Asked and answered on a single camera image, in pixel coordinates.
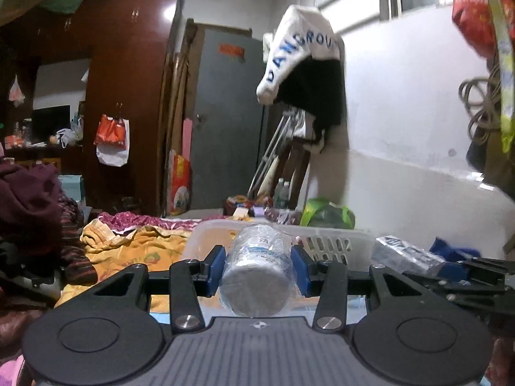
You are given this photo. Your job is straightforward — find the aluminium crutches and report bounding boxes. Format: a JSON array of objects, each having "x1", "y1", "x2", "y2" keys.
[{"x1": 246, "y1": 108, "x2": 298, "y2": 199}]

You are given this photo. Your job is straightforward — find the grey metal door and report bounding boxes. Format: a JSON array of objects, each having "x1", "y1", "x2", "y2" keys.
[{"x1": 190, "y1": 27, "x2": 265, "y2": 209}]

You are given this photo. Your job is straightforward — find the clear tissue pack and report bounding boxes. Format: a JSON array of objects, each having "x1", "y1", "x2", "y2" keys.
[{"x1": 371, "y1": 235, "x2": 446, "y2": 277}]

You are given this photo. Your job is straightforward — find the dark red wooden wardrobe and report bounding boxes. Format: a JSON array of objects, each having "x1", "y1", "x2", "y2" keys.
[{"x1": 1, "y1": 0, "x2": 181, "y2": 215}]

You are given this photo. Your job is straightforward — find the red white hanging bag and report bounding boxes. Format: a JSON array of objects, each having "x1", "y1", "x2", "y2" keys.
[{"x1": 94, "y1": 114, "x2": 130, "y2": 167}]

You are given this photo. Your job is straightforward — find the blue cloth bag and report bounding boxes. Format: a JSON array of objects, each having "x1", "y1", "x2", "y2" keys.
[{"x1": 429, "y1": 238, "x2": 481, "y2": 262}]

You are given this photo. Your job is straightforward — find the yellow green hanging strap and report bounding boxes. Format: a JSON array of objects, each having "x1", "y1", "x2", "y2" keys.
[{"x1": 475, "y1": 0, "x2": 515, "y2": 154}]

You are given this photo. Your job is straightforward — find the small white hanging bag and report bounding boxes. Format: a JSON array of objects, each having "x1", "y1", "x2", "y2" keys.
[{"x1": 9, "y1": 76, "x2": 25, "y2": 107}]

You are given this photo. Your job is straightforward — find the green plastic bag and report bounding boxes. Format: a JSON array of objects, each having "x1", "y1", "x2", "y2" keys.
[{"x1": 299, "y1": 198, "x2": 356, "y2": 230}]

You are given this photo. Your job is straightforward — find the black hanging garment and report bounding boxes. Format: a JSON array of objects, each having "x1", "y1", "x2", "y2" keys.
[{"x1": 276, "y1": 57, "x2": 346, "y2": 153}]

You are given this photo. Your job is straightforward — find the white garment blue letters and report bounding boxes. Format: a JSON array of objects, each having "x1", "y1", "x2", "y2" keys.
[{"x1": 257, "y1": 5, "x2": 341, "y2": 106}]

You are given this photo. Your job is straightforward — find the dark olive hanging bag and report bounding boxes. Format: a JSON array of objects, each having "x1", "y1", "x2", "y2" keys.
[{"x1": 458, "y1": 59, "x2": 514, "y2": 199}]

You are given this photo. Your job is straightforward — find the clear plastic water bottle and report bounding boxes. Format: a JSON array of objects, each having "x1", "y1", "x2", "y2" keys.
[{"x1": 219, "y1": 224, "x2": 295, "y2": 317}]

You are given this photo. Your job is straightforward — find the red yellow paper bag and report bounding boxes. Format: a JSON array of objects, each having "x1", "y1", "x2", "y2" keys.
[{"x1": 167, "y1": 150, "x2": 191, "y2": 215}]

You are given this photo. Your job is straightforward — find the coiled grey cable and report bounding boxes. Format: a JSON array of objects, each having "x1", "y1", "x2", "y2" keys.
[{"x1": 458, "y1": 63, "x2": 504, "y2": 146}]

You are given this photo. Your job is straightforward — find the dark maroon clothes pile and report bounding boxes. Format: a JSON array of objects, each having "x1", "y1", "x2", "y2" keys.
[{"x1": 1, "y1": 162, "x2": 98, "y2": 286}]

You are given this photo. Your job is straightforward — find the yellow patterned blanket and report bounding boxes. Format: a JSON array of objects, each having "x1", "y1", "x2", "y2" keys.
[{"x1": 58, "y1": 219, "x2": 199, "y2": 305}]

